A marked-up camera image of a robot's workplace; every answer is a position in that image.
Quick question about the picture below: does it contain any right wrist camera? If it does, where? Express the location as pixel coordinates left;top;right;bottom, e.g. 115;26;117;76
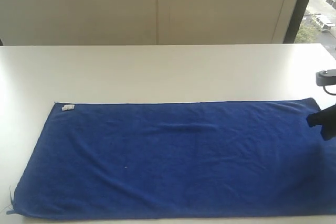
316;69;336;87

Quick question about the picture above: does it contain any white label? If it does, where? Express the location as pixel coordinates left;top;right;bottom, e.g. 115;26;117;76
61;104;75;111

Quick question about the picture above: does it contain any blue microfibre towel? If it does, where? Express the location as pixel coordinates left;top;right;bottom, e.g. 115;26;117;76
12;98;335;220

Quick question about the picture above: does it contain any dark window frame post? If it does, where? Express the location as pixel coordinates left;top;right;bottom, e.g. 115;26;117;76
283;0;309;44

